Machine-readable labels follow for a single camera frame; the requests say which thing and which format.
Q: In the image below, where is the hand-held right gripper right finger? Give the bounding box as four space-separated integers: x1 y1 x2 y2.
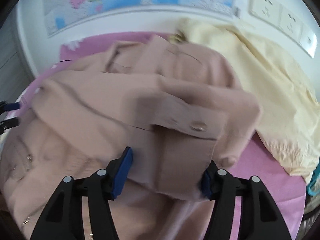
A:
201 160 292 240

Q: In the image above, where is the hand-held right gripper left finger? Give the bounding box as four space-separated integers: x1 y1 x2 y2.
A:
30 147 133 240

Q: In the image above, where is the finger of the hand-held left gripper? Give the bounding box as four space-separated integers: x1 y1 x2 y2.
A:
0 101 20 113
0 118 20 132

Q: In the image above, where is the pink jacket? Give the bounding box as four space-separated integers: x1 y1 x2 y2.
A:
0 34 262 240

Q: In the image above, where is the pink floral bed sheet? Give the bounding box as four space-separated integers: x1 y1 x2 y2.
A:
5 31 307 240

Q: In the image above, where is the cream yellow garment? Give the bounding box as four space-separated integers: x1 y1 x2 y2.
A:
172 17 320 183

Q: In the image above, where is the white wall socket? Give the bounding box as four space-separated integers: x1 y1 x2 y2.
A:
249 0 283 28
279 7 304 40

